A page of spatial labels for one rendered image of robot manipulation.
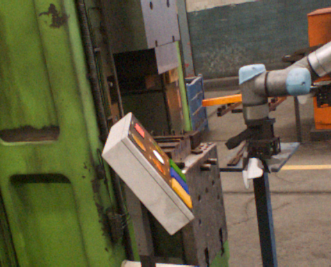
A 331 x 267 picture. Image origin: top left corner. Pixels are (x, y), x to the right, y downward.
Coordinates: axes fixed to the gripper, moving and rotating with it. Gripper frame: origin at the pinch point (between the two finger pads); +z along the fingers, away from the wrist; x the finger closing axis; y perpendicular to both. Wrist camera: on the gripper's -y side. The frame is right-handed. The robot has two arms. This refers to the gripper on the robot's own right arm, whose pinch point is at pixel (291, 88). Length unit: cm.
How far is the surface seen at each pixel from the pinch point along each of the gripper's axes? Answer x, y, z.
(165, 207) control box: -81, 12, 19
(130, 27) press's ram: -27, -32, 47
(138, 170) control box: -83, 1, 23
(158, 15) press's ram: -15, -34, 41
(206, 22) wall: 742, 0, 285
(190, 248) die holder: -27, 52, 39
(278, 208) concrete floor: 154, 116, 49
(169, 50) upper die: -9.6, -21.4, 41.1
